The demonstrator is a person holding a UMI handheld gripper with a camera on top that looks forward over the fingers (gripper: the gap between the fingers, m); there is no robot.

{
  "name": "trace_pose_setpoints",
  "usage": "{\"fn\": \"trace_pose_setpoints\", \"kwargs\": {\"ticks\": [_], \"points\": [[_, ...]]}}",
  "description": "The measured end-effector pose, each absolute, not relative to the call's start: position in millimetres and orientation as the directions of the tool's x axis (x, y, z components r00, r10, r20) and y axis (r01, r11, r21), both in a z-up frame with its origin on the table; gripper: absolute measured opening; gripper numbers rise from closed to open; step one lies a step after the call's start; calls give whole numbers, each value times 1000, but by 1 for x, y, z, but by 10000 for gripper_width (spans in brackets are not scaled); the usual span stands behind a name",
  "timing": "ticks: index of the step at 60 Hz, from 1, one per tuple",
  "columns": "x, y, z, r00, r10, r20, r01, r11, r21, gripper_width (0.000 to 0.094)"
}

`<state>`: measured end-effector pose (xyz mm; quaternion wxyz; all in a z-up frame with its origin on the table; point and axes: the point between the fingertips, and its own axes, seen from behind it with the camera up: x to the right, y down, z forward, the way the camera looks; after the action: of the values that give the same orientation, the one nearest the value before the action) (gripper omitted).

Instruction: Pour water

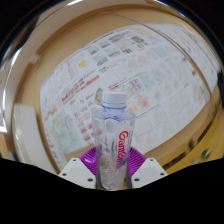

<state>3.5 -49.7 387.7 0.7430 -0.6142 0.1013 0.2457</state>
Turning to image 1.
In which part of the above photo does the large wall poster with map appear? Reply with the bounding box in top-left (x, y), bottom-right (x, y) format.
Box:
top-left (39, 23), bottom-right (201, 171)

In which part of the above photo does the small black tape measure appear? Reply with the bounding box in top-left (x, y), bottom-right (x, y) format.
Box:
top-left (201, 148), bottom-right (212, 160)

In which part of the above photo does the clear plastic water bottle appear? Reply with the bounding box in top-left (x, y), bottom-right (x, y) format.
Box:
top-left (91, 90), bottom-right (137, 191)

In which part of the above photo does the wall poster with drawings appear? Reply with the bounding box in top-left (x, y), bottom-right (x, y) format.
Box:
top-left (151, 22), bottom-right (219, 96)

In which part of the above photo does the white standing air conditioner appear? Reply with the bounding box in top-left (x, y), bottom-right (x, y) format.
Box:
top-left (12, 103), bottom-right (46, 164)

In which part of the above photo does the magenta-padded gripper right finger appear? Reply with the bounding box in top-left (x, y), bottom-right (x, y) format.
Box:
top-left (126, 147), bottom-right (168, 190)

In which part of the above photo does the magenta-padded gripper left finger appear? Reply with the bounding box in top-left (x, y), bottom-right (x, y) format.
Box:
top-left (58, 147), bottom-right (100, 190)

